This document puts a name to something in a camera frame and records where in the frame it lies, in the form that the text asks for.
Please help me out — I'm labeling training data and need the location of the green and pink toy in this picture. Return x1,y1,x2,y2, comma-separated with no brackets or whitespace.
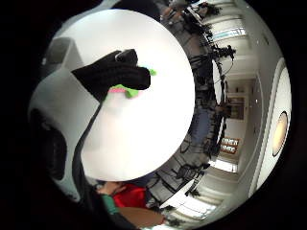
107,66,157,99

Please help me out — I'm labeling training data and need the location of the grey box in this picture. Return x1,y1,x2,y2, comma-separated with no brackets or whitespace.
41,36,84,78

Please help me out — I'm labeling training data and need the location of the bright window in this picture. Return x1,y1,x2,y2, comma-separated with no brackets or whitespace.
210,27,248,41

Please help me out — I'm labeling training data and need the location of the person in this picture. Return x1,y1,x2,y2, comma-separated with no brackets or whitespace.
95,180,152,217

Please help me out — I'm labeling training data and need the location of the brown round stool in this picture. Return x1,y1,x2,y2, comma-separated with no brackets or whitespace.
117,206,166,229

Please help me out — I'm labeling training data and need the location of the round ceiling lamp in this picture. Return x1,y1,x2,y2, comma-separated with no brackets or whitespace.
272,109,291,157

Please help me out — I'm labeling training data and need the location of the black glove cable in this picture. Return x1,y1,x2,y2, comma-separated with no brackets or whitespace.
70,99,106,209

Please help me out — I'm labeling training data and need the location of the black camera on tripod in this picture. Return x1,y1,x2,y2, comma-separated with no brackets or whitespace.
209,44,238,97

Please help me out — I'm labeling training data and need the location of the orange wall sign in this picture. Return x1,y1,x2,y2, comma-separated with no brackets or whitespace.
220,136,241,155

